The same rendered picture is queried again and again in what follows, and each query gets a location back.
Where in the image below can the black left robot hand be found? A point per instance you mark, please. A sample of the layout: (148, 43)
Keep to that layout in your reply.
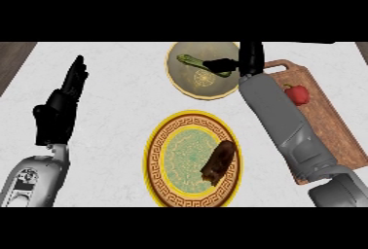
(59, 108)

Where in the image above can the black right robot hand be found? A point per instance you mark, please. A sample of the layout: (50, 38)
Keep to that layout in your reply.
(248, 56)

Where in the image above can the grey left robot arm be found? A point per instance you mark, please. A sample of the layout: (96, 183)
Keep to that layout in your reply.
(33, 180)

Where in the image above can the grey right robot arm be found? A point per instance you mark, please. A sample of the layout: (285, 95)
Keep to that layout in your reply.
(287, 129)

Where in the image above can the green squash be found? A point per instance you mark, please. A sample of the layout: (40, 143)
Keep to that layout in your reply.
(191, 60)

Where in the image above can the olive bowl with yellow rim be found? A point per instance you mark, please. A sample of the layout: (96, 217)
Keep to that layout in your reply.
(201, 82)

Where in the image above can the yellow patterned plate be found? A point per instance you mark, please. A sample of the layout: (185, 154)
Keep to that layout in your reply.
(191, 159)

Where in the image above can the red bell pepper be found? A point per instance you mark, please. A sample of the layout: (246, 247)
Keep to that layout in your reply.
(297, 94)

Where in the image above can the wooden cutting board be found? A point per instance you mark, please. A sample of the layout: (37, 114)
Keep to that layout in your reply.
(330, 120)

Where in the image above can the brown steak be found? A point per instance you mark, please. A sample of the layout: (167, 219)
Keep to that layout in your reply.
(219, 161)

